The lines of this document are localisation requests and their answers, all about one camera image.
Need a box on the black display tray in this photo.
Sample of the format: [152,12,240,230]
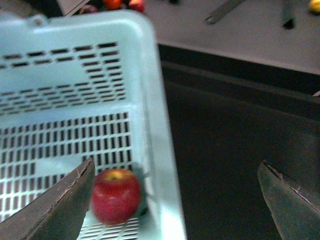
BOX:
[161,61,320,240]
[139,0,320,96]

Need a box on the yellow lemon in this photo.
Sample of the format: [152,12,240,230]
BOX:
[308,0,320,14]

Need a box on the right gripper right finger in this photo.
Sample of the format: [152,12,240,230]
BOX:
[257,160,320,240]

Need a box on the orange fruit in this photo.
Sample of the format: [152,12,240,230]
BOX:
[102,0,123,11]

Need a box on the black flat divider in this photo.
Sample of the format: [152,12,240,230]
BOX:
[205,0,244,25]

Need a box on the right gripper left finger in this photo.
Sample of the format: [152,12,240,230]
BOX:
[0,158,95,240]

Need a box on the black display tray front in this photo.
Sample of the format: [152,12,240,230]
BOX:
[161,61,320,240]

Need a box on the teal plastic shopping basket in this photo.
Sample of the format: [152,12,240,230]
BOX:
[0,10,187,240]

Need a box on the black display tray back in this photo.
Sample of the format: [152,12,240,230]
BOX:
[139,0,320,96]

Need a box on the black triangular divider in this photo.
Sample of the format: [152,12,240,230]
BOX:
[281,0,295,28]

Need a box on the red apple yellow top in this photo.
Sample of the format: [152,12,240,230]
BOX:
[90,168,142,225]

